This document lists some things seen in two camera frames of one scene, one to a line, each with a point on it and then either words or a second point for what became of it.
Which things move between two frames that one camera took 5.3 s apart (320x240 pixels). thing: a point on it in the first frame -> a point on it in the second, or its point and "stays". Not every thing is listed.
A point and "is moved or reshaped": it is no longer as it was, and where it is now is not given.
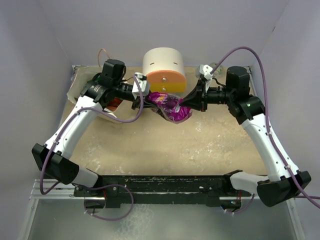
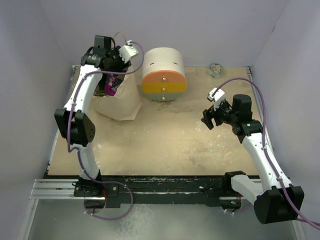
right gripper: (196, 100) -> (209, 113)
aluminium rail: (59, 192) stays
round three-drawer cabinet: (165, 70) stays
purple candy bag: (167, 105) is moved or reshaped
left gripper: (134, 101) -> (123, 66)
